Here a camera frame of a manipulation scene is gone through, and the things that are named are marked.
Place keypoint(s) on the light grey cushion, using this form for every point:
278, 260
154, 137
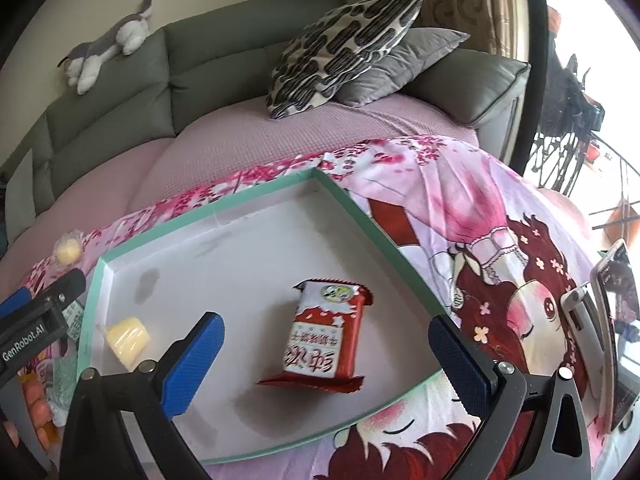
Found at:
20, 203

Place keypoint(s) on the yellow jelly cup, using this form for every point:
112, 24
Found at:
124, 343

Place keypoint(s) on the orange cracker packet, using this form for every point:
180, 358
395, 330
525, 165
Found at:
39, 410

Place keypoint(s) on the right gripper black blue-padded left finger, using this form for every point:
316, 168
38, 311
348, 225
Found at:
96, 443

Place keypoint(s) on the grey velvet cushion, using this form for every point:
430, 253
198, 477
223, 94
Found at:
421, 48

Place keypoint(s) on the pink anime print cloth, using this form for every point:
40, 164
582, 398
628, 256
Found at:
497, 254

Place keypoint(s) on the red white biscuit packet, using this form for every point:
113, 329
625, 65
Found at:
322, 344

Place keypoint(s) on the pink sofa seat cover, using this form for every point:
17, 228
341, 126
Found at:
237, 137

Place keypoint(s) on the grey white plush dog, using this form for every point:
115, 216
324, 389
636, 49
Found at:
83, 63

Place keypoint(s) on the green white snack packet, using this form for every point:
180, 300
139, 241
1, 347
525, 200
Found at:
73, 315

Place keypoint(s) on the round pastry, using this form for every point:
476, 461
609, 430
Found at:
68, 249

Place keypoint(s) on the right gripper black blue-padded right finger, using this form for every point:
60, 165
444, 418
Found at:
556, 443

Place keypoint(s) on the grey green sofa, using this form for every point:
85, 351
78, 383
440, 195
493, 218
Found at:
190, 68

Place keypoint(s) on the black beige patterned cushion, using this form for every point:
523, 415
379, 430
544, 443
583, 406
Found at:
334, 50

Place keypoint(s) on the teal-rimmed white tray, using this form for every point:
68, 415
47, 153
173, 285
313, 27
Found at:
242, 257

